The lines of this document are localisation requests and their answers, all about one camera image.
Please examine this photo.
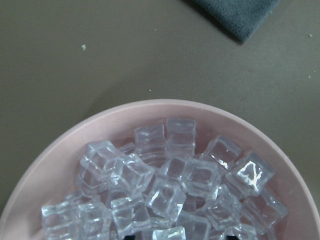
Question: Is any grey folded cloth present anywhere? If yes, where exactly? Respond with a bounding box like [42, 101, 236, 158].
[183, 0, 279, 44]

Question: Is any pink bowl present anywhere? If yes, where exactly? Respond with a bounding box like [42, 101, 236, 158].
[0, 99, 320, 240]

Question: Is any pile of clear ice cubes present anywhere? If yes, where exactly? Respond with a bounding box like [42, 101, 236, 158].
[41, 118, 288, 240]

